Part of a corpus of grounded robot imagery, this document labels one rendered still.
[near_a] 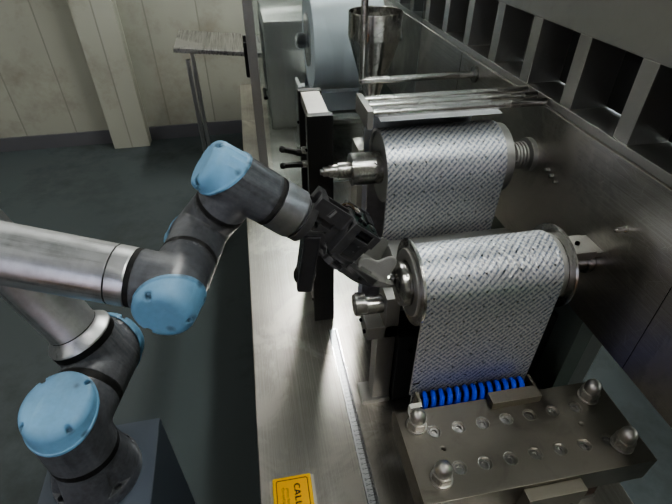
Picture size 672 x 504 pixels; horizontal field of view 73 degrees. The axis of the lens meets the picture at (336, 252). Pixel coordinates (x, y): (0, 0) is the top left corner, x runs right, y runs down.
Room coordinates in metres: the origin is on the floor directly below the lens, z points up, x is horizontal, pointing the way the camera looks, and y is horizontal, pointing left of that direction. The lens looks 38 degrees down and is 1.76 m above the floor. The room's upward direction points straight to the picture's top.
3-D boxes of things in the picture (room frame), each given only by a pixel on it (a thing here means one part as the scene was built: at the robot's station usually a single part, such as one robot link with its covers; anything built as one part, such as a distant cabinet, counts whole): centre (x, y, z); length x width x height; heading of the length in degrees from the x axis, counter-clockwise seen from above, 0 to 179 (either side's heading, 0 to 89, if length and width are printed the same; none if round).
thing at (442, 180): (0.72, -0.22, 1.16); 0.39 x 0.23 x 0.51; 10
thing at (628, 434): (0.41, -0.48, 1.05); 0.04 x 0.04 x 0.04
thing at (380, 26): (1.30, -0.10, 1.50); 0.14 x 0.14 x 0.06
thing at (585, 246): (0.63, -0.42, 1.28); 0.06 x 0.05 x 0.02; 100
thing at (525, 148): (0.87, -0.37, 1.34); 0.07 x 0.07 x 0.07; 10
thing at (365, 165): (0.81, -0.06, 1.34); 0.06 x 0.06 x 0.06; 10
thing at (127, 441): (0.42, 0.45, 0.95); 0.15 x 0.15 x 0.10
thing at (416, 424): (0.44, -0.14, 1.05); 0.04 x 0.04 x 0.04
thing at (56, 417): (0.43, 0.45, 1.07); 0.13 x 0.12 x 0.14; 178
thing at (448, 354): (0.53, -0.25, 1.11); 0.23 x 0.01 x 0.18; 100
